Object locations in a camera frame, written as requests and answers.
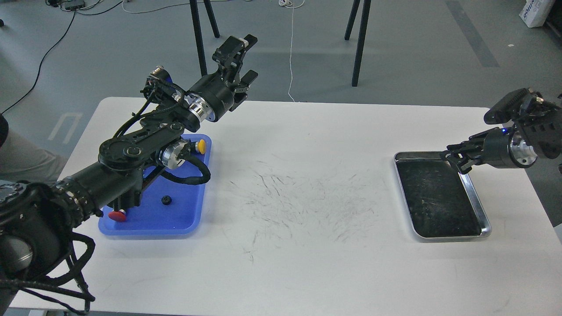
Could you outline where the black cable on floor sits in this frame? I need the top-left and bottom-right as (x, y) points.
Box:
(0, 0), (123, 117)

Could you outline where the black table leg pair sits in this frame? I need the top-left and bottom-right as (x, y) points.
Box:
(189, 0), (220, 76)
(344, 0), (372, 87)

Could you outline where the yellow push button switch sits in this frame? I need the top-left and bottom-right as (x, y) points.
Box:
(183, 139), (207, 155)

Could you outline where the black table leg pair right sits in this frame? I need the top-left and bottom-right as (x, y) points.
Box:
(344, 0), (372, 87)

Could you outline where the silver metal tray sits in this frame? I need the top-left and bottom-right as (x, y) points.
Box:
(393, 151), (492, 242)

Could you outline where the white cardboard box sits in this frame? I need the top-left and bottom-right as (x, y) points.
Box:
(519, 0), (555, 28)

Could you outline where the blue plastic tray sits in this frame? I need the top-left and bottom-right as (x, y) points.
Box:
(98, 134), (213, 240)

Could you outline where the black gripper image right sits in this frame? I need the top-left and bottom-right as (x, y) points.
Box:
(441, 128), (538, 175)

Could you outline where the black table leg pair left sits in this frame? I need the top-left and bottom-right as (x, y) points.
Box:
(189, 0), (220, 76)

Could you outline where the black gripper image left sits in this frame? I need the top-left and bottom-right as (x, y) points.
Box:
(185, 34), (259, 123)

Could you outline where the red push button switch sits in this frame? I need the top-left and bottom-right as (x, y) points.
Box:
(107, 209), (127, 223)

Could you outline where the white cable on floor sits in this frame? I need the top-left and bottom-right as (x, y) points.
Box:
(278, 0), (305, 102)

